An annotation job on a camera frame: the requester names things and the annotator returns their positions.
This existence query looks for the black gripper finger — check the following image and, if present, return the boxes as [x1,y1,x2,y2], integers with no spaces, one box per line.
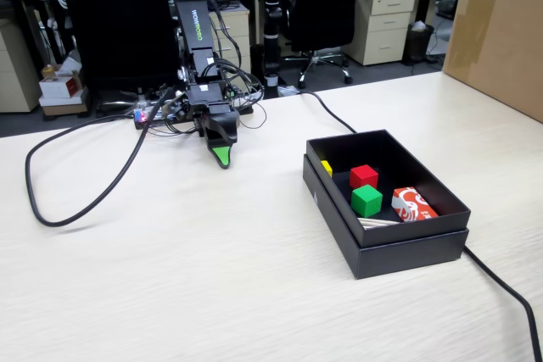
[202,109,241,148]
[207,144,233,170]

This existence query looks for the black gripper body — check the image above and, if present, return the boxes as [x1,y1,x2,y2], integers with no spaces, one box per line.
[186,83,232,120]

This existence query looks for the green cube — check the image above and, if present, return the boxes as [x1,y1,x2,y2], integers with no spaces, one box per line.
[350,184,383,218]

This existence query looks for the robot base electronics board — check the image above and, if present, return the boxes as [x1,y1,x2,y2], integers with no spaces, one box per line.
[133,97,255,131]

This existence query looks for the flat brown cardboard box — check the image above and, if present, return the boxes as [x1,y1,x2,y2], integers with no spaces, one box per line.
[39,92,91,118]

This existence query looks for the white red small box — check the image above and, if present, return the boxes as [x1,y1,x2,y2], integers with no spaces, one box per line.
[38,75,85,99]

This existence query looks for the black cardboard box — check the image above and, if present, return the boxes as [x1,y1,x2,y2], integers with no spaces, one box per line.
[302,128,472,281]

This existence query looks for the large brown cardboard box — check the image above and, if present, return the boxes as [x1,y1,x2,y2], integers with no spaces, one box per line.
[441,0,543,124]

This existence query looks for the black pole with white rings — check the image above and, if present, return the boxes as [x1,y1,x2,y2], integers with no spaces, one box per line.
[261,0,284,99]

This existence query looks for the black mesh office chair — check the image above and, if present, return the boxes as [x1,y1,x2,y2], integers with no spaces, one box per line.
[54,0,182,116]

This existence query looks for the red cube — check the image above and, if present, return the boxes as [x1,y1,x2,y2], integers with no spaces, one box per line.
[349,164,379,190]

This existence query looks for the black office chair on castors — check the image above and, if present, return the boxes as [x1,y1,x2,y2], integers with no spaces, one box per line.
[282,0,368,90]

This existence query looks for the silver striped flat item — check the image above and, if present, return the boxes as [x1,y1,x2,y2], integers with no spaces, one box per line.
[357,216,402,231]

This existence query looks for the beige low cabinet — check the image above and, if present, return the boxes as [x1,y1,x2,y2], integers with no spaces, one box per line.
[0,18,42,114]

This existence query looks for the red white packet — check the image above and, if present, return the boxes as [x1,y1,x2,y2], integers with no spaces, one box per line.
[390,186,439,223]

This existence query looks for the black waste bin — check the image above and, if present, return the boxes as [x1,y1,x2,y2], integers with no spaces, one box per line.
[402,21,436,64]

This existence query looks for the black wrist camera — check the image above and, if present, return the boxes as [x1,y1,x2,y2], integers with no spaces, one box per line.
[175,98,192,123]

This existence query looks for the thin black robot wires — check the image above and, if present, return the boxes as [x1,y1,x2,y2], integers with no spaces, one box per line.
[203,0,268,131]

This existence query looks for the beige drawer pedestal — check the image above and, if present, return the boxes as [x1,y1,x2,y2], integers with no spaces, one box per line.
[207,3,252,75]
[342,0,417,67]

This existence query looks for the thick black long cable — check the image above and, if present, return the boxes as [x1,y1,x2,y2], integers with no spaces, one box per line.
[277,88,543,362]

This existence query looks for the thick black looped cable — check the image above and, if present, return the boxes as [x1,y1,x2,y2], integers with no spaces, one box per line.
[24,86,177,228]

